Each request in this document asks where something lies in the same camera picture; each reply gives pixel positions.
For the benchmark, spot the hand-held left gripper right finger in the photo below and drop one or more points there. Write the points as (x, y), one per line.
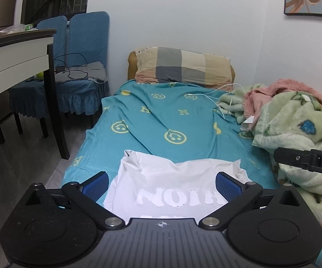
(228, 188)

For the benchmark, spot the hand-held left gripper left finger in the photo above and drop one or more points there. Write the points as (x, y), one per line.
(95, 185)

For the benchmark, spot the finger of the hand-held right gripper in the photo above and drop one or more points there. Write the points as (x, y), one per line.
(289, 157)

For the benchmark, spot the white t-shirt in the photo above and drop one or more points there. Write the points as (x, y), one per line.
(163, 178)

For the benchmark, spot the green fleece blanket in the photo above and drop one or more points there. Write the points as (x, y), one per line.
(289, 122)

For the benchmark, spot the white fabric tag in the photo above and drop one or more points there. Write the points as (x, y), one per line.
(247, 124)

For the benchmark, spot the pink fleece blanket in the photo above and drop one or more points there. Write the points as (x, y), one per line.
(283, 85)

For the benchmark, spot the teal patterned bedsheet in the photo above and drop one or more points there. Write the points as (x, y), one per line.
(155, 117)

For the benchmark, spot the grey cloth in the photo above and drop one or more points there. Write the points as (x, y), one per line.
(94, 69)

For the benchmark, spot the black power adapter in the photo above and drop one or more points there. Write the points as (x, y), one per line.
(60, 70)

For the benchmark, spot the yellow-green ball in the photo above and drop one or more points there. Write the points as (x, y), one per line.
(40, 76)

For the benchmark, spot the white table, black legs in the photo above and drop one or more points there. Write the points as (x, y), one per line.
(10, 61)

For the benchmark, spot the small green container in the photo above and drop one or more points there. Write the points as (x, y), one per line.
(28, 26)

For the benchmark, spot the clear plastic bag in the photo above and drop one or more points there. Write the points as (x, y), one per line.
(10, 28)

